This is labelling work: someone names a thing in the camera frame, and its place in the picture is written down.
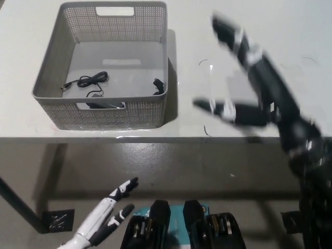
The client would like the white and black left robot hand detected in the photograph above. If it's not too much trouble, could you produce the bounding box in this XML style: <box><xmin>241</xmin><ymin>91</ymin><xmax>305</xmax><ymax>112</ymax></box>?
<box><xmin>76</xmin><ymin>177</ymin><xmax>139</xmax><ymax>247</ymax></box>

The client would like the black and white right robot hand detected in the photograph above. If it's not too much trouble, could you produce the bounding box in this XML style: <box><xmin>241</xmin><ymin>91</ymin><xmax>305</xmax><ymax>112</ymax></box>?
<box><xmin>192</xmin><ymin>12</ymin><xmax>325</xmax><ymax>157</ymax></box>

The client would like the black power adapter with cord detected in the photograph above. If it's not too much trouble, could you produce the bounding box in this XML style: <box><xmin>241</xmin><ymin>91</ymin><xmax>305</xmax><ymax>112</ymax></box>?
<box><xmin>60</xmin><ymin>71</ymin><xmax>165</xmax><ymax>110</ymax></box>

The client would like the black metal table leg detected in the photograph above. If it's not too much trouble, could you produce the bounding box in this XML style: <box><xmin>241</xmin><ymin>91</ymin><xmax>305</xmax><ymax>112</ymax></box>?
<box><xmin>0</xmin><ymin>177</ymin><xmax>50</xmax><ymax>234</ymax></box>

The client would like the grey perforated plastic basket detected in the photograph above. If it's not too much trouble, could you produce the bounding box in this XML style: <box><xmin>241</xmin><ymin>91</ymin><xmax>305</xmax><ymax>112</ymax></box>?
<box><xmin>31</xmin><ymin>1</ymin><xmax>169</xmax><ymax>130</ymax></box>

